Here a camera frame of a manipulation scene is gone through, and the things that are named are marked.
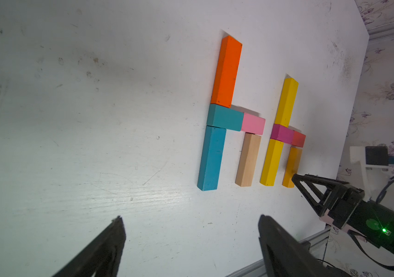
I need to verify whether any yellow long wooden block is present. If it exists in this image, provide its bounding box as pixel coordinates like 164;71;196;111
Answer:
259;138;284;187

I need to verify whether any natural beige wooden block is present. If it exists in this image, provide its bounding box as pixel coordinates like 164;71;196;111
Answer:
235;133;261;187

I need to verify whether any orange wooden block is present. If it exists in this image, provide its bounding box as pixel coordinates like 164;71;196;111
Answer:
211;36;243;108

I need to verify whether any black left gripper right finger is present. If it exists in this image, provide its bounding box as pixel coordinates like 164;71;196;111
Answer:
258;215;349;277

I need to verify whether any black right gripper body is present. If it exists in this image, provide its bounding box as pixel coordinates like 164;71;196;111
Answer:
319;185;365;229

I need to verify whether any amber long wooden block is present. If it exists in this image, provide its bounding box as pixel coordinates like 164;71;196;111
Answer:
282;147;303;188

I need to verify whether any aluminium mounting rail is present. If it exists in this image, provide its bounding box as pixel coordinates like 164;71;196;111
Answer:
230;220;333;277

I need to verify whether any red wooden block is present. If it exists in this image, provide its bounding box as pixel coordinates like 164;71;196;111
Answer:
291;131;306;148

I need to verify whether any teal wooden block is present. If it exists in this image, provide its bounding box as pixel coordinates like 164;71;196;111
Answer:
197;126;227;191
207;104;244;132

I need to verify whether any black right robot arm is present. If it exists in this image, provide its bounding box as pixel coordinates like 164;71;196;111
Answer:
291;174;394;271

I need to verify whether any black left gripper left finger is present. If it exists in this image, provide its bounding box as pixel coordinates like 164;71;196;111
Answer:
55;216;126;277

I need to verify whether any yellow short wooden block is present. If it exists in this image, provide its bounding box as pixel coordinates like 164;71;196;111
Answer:
274;78;299;127

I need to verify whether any magenta wooden block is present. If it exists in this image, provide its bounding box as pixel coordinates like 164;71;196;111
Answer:
270;123;295;145

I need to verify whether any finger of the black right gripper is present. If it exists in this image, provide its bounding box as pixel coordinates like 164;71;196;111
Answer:
292;174;334;217
302;174;348;189

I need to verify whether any light pink wooden block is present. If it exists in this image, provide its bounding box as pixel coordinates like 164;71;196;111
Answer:
241;113;266;136

